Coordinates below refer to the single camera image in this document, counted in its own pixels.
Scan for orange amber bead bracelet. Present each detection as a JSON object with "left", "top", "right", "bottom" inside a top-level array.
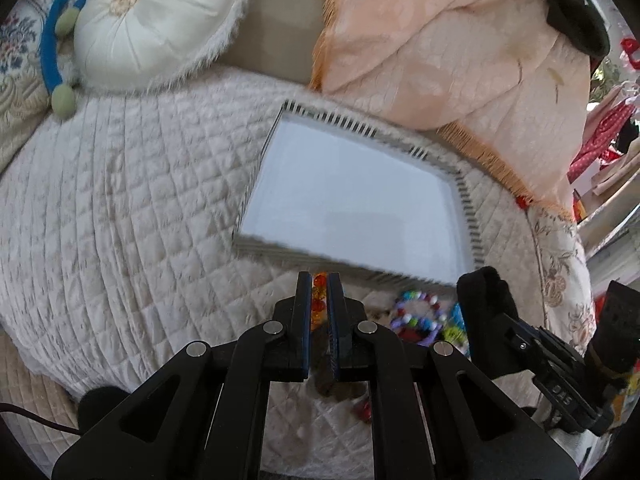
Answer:
[{"left": 310, "top": 271, "right": 330, "bottom": 334}]

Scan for multicolour bead bracelet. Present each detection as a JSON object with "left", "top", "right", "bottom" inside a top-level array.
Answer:
[{"left": 388, "top": 288, "right": 449, "bottom": 346}]

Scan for brown scrunchie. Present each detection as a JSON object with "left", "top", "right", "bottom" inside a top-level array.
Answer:
[{"left": 314, "top": 368, "right": 367, "bottom": 402}]

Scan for red satin bow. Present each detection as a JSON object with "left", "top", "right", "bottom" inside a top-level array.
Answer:
[{"left": 354, "top": 398, "right": 372, "bottom": 424}]

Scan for black velvet pouch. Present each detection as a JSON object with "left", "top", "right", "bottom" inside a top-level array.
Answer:
[{"left": 457, "top": 266, "right": 539, "bottom": 380}]

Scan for floral cream bed skirt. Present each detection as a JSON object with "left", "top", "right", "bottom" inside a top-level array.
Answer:
[{"left": 526, "top": 205, "right": 597, "bottom": 356}]

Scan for striped black white tray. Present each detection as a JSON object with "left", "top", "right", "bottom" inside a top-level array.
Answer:
[{"left": 233, "top": 101, "right": 485, "bottom": 287}]

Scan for quilted cream bedspread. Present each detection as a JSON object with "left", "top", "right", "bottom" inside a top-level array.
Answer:
[{"left": 1, "top": 66, "right": 544, "bottom": 479}]

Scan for hanging red clothes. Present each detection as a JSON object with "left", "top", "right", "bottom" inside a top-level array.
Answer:
[{"left": 567, "top": 81, "right": 639, "bottom": 183}]

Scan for beige upholstered headboard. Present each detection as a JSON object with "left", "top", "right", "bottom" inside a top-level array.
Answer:
[{"left": 219, "top": 0, "right": 323, "bottom": 84}]

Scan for peach fringed blanket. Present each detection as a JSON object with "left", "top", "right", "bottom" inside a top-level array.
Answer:
[{"left": 310, "top": 0, "right": 590, "bottom": 214}]

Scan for round white satin cushion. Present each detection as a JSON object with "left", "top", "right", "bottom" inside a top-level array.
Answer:
[{"left": 74, "top": 0, "right": 250, "bottom": 93}]

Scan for floral embroidered pillow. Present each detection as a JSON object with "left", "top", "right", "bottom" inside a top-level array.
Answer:
[{"left": 0, "top": 0, "right": 53, "bottom": 168}]

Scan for green blue plush toy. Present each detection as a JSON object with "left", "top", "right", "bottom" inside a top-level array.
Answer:
[{"left": 39, "top": 0, "right": 87, "bottom": 120}]

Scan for black cable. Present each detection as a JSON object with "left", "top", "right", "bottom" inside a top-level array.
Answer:
[{"left": 0, "top": 402, "right": 84, "bottom": 437}]

